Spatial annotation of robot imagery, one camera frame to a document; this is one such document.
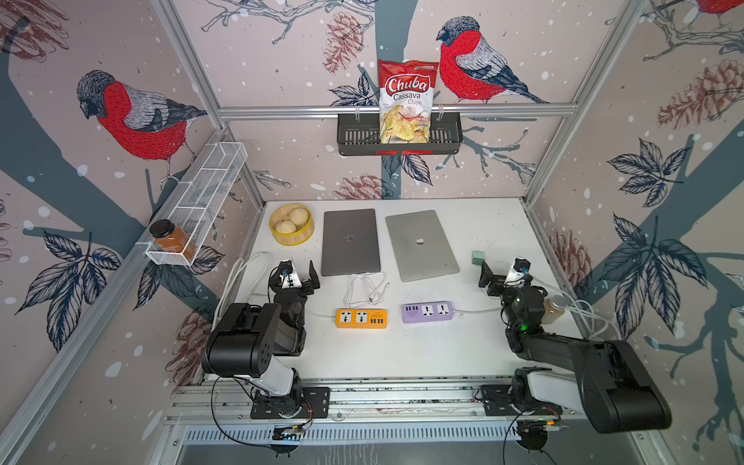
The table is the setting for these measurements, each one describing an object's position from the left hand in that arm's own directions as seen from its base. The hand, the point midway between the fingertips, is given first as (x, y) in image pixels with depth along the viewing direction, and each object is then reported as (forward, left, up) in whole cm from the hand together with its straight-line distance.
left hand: (300, 258), depth 88 cm
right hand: (-1, -62, 0) cm, 62 cm away
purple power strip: (-13, -38, -10) cm, 41 cm away
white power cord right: (-11, -88, -11) cm, 89 cm away
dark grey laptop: (+16, -13, -13) cm, 24 cm away
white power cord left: (-3, +24, -8) cm, 26 cm away
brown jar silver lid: (-15, -74, -2) cm, 76 cm away
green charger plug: (+9, -61, -13) cm, 63 cm away
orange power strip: (-15, -20, -10) cm, 27 cm away
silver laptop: (+13, -40, -11) cm, 43 cm away
